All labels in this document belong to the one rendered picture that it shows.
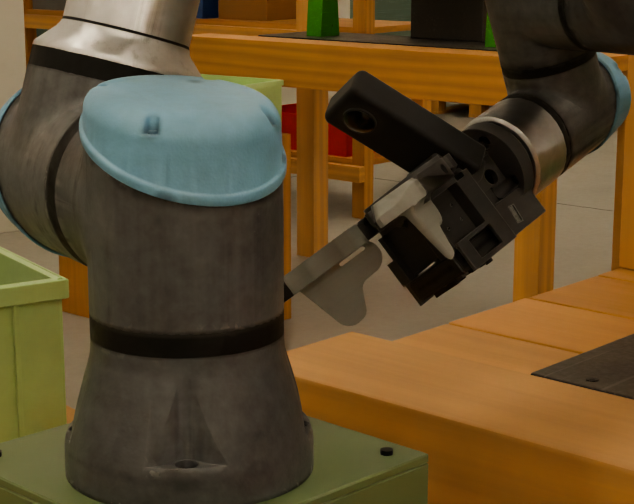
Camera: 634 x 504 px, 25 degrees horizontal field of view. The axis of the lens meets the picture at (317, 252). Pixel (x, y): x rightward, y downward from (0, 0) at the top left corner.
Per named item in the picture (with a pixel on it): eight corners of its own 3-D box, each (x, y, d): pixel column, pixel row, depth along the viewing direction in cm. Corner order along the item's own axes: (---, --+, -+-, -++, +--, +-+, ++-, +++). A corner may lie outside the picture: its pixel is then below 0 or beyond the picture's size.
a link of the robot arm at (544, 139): (525, 80, 110) (463, 129, 117) (491, 103, 108) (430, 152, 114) (584, 159, 110) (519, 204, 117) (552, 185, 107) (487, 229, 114)
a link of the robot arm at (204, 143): (136, 347, 79) (129, 97, 76) (46, 296, 90) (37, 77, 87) (325, 317, 85) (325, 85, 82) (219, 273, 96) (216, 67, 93)
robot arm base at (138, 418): (185, 535, 79) (181, 359, 77) (14, 469, 89) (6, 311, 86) (364, 461, 90) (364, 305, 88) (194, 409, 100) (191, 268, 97)
